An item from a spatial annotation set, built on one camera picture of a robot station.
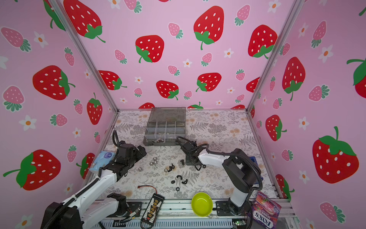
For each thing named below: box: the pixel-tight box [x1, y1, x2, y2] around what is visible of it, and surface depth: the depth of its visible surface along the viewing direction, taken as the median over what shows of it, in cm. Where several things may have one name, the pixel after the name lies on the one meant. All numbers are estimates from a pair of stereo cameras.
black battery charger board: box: [140, 193, 165, 227], surface depth 74 cm
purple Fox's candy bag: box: [247, 190, 282, 229], surface depth 73 cm
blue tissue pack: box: [89, 150, 116, 172], surface depth 88 cm
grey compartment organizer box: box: [142, 106, 186, 147], surface depth 111 cm
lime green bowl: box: [191, 192, 214, 218], surface depth 76 cm
